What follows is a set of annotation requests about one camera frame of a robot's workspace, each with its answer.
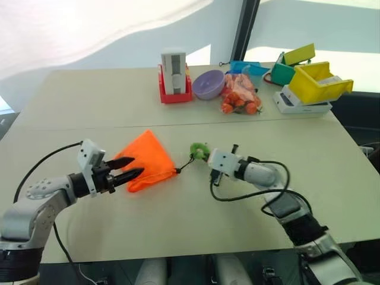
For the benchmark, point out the dark window pillar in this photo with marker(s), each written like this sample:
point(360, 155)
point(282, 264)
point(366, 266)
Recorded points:
point(245, 29)

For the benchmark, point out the white flat box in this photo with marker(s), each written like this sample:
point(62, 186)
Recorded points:
point(297, 106)

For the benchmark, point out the clear bag of orange fruits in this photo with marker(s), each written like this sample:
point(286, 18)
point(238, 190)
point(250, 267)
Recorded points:
point(240, 95)

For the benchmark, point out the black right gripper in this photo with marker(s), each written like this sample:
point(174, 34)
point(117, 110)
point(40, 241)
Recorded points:
point(216, 177)

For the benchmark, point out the green plastic bin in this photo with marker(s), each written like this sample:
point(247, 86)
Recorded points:
point(282, 73)

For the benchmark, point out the white upright box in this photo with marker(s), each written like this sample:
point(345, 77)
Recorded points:
point(173, 71)

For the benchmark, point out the green fuzzy round item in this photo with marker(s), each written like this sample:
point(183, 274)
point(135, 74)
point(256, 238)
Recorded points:
point(199, 150)

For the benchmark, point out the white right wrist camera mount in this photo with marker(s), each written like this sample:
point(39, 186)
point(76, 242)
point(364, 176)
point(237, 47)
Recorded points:
point(224, 161)

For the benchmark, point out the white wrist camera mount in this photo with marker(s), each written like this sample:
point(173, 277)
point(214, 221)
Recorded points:
point(88, 158)
point(224, 161)

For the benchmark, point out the large yellow plastic bin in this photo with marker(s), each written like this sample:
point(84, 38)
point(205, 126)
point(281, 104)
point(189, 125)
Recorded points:
point(314, 86)

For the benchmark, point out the red plastic bin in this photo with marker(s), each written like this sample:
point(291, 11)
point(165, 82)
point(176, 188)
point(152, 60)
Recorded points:
point(175, 98)

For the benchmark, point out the small yellow plastic bin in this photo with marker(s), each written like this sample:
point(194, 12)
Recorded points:
point(300, 55)

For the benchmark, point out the black furniture beside table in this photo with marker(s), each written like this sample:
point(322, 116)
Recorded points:
point(359, 112)

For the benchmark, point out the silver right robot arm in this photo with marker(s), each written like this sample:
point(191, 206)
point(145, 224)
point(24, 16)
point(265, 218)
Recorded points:
point(262, 175)

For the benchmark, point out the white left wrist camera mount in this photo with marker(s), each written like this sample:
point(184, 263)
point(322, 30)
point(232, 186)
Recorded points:
point(88, 158)

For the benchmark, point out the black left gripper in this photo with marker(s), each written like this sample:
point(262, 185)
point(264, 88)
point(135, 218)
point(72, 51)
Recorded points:
point(102, 179)

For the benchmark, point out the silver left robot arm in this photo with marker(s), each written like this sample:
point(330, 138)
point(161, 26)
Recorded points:
point(44, 205)

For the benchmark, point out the blue plastic container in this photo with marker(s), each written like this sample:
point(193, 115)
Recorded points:
point(248, 66)

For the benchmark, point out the purple plastic bowl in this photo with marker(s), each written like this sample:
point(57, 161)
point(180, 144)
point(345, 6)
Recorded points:
point(207, 84)

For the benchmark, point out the white rounded shape under table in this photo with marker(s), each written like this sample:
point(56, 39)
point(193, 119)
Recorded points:
point(151, 272)
point(233, 271)

